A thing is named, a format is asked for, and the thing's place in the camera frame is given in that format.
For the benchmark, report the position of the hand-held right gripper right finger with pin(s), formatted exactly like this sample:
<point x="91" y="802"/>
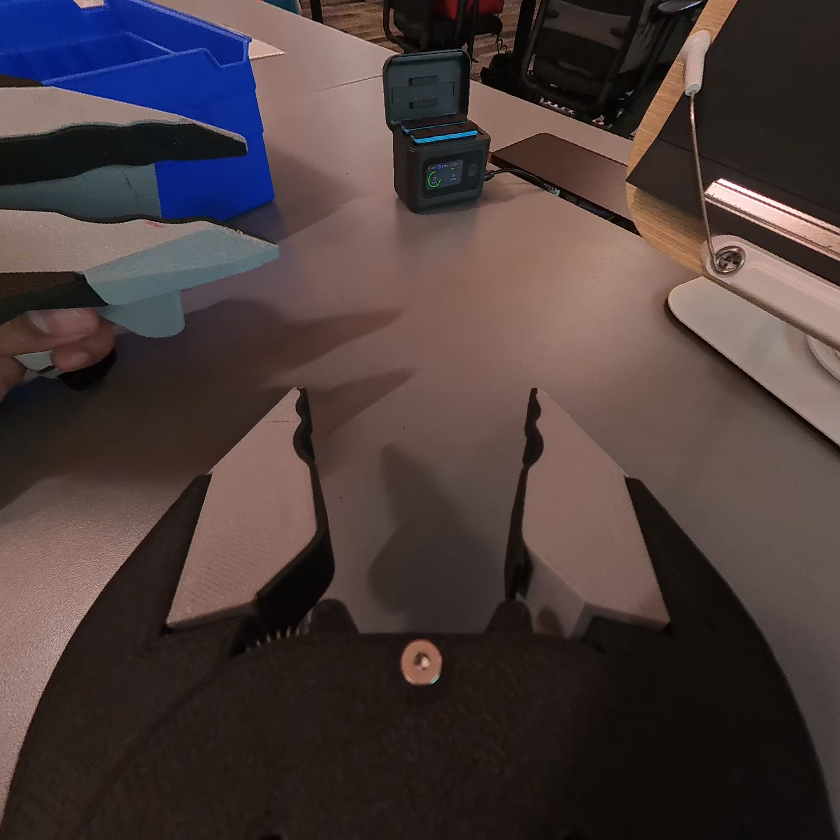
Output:
<point x="584" y="525"/>

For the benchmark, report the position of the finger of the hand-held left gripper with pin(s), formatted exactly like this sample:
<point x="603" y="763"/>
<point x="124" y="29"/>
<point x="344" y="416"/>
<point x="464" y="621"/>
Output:
<point x="131" y="249"/>
<point x="79" y="111"/>

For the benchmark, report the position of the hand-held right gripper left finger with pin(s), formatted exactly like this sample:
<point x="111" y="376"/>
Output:
<point x="256" y="518"/>

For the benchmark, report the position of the person's left hand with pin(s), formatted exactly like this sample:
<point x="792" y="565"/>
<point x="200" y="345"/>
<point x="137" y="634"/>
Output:
<point x="39" y="334"/>

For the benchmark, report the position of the blue plastic bin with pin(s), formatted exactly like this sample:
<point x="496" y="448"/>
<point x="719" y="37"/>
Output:
<point x="131" y="59"/>

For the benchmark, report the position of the white paper sheet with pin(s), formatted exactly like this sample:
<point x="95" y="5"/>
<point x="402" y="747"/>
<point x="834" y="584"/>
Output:
<point x="266" y="47"/>

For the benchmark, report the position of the dark charging case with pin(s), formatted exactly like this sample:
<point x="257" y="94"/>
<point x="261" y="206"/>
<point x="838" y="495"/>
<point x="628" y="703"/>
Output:
<point x="433" y="164"/>

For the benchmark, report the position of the black office chair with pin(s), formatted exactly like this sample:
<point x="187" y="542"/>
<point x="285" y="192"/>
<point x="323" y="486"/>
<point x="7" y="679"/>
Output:
<point x="433" y="19"/>
<point x="590" y="46"/>

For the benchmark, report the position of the black board on white stand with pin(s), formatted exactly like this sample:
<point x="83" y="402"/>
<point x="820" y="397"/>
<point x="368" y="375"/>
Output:
<point x="774" y="98"/>

